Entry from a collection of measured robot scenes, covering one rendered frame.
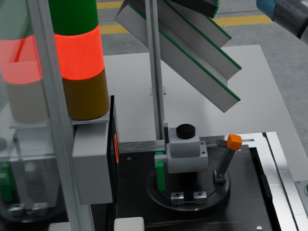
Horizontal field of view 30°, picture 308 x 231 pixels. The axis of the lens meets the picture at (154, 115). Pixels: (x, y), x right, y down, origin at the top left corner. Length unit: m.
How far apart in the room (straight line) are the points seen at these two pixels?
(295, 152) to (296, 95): 1.89
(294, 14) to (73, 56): 0.56
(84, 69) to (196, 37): 0.62
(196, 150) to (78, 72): 0.34
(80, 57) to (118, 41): 3.19
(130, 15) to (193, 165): 0.31
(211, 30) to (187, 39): 0.16
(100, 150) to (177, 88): 0.87
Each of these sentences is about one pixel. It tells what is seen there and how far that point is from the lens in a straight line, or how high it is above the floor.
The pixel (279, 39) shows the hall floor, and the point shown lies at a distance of 3.73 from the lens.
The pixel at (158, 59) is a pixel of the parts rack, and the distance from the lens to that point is 1.04.
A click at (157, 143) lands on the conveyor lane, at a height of 0.96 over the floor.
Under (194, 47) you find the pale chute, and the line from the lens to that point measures 1.20.
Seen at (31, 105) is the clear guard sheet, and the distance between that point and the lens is 0.51.
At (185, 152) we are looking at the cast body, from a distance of 0.89.
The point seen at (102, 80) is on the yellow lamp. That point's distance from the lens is 0.62.
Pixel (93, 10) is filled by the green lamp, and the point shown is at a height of 1.38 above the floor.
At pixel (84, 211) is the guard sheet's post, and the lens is 0.72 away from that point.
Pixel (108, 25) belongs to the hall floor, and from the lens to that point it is 4.03.
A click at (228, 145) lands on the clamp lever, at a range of 0.91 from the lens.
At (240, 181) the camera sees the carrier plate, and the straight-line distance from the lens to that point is 0.99.
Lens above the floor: 1.60
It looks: 33 degrees down
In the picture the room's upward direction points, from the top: 5 degrees counter-clockwise
